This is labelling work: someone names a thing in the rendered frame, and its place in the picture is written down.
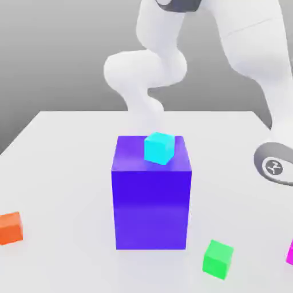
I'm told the small green cube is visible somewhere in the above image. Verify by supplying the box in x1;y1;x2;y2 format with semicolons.
202;239;235;281

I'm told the small magenta cube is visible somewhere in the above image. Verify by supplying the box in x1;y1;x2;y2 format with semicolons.
285;239;293;266

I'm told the large purple box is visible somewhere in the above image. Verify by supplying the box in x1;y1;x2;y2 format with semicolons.
111;135;192;251

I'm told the small orange cube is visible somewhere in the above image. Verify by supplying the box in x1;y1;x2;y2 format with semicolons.
0;211;24;246

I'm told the small cyan cube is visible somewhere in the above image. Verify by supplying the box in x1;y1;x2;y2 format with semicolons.
144;132;176;166

